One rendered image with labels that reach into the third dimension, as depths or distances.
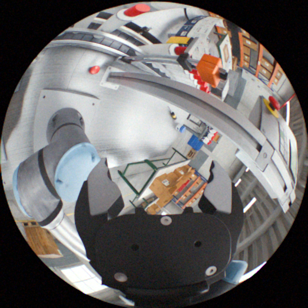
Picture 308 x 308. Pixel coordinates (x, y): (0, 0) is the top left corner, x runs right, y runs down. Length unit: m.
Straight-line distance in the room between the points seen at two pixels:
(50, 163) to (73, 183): 0.06
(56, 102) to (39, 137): 0.12
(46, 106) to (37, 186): 0.22
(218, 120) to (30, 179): 0.32
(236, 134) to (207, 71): 0.10
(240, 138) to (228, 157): 7.69
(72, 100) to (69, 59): 0.17
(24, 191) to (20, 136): 0.29
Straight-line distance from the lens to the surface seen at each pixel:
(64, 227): 0.28
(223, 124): 0.17
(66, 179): 0.18
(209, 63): 0.17
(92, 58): 0.43
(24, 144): 0.51
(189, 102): 0.18
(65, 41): 0.39
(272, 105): 0.28
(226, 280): 0.18
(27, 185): 0.23
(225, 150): 7.82
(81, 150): 0.18
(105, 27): 0.31
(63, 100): 0.35
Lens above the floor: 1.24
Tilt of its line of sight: 24 degrees down
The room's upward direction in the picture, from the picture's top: 131 degrees clockwise
